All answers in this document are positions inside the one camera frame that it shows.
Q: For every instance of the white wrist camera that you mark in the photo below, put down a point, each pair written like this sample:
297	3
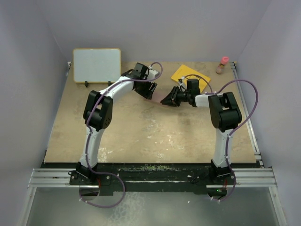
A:
153	73
181	83

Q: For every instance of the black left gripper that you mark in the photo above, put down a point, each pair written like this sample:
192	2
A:
145	93

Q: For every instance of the yellow book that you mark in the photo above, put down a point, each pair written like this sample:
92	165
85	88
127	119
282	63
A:
184	73

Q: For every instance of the aluminium rail frame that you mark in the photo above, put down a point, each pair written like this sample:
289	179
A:
50	178

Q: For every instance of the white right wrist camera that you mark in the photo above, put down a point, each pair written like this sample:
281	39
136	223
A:
181	83

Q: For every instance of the small whiteboard on stand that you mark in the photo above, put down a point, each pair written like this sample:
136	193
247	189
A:
96	65

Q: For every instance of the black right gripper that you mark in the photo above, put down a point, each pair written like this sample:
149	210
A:
171	100

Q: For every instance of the pink glasses case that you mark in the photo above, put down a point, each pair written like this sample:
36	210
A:
158	96

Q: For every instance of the pink capped small bottle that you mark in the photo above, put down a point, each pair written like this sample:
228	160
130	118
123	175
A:
220	68

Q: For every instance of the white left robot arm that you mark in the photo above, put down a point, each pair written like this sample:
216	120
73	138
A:
99	108

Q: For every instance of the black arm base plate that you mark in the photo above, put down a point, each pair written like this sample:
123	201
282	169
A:
197	178

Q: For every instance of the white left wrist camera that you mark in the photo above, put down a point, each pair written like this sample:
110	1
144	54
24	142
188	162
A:
153	73

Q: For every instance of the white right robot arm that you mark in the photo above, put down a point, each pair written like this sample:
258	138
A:
225	117

